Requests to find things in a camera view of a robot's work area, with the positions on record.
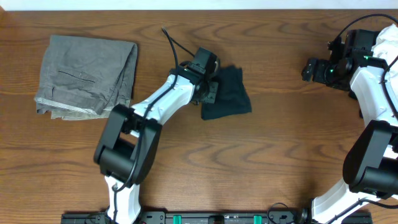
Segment folded grey shorts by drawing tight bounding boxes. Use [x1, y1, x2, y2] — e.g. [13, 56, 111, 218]
[34, 35, 138, 120]

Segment white crumpled garment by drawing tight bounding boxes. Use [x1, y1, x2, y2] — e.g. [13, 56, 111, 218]
[372, 24, 397, 65]

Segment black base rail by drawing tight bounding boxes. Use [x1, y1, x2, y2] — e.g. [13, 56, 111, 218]
[60, 210, 373, 224]

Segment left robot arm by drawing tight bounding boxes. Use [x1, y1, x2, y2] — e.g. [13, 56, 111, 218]
[93, 47, 220, 223]

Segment black Nike t-shirt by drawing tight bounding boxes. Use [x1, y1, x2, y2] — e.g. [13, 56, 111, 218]
[201, 65, 252, 120]

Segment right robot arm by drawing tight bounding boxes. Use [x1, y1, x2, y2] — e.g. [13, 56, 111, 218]
[298, 24, 397, 223]

